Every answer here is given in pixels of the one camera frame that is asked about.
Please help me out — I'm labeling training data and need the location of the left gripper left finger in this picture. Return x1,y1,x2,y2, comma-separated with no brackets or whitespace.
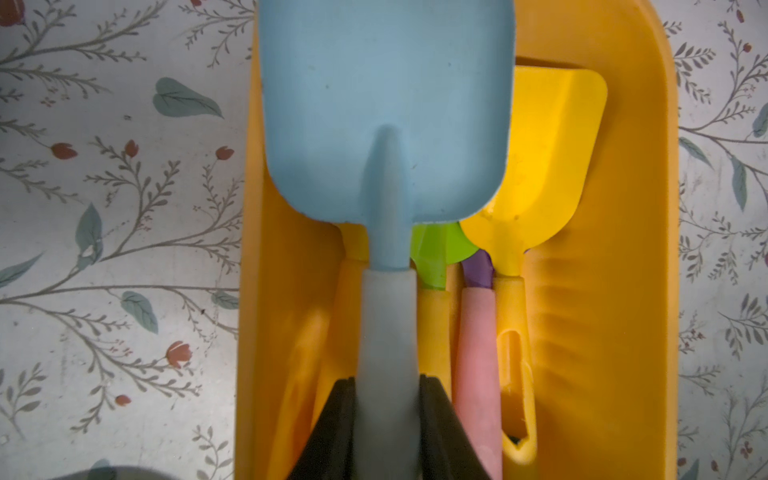
287,377,356,480

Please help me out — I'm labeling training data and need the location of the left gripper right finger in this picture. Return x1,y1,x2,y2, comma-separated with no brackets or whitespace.
419,374,489,480

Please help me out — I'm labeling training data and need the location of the purple shovel pink handle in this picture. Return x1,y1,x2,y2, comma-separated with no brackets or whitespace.
454,250,503,479

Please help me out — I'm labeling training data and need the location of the green trowel yellow handle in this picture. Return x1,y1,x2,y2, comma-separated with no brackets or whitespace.
411,222,478,396

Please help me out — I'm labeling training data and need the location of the light blue shovel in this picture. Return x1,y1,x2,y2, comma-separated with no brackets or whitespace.
258,0,516,479

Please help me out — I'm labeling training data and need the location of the yellow scoop shovel slotted handle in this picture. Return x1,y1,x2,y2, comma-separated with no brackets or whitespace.
460,66,607,469

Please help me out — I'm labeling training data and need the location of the yellow rake-edged shovel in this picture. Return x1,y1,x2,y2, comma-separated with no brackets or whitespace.
266,224,368,479

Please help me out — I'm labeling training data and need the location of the yellow plastic storage box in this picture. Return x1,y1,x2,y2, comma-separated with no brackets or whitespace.
234,1,679,479

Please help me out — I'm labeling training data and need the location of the floral table mat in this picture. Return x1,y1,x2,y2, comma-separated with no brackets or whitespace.
1,1,767,479

